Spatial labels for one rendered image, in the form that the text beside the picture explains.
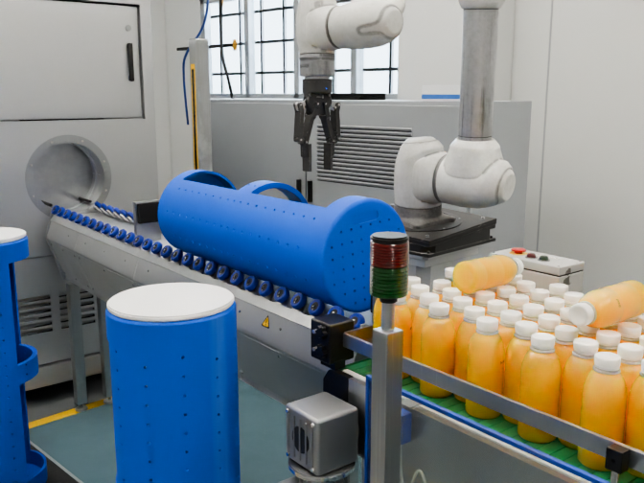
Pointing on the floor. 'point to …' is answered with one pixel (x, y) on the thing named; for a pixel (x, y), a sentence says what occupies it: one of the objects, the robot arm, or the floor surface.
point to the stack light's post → (386, 405)
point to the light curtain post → (200, 103)
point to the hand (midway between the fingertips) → (317, 158)
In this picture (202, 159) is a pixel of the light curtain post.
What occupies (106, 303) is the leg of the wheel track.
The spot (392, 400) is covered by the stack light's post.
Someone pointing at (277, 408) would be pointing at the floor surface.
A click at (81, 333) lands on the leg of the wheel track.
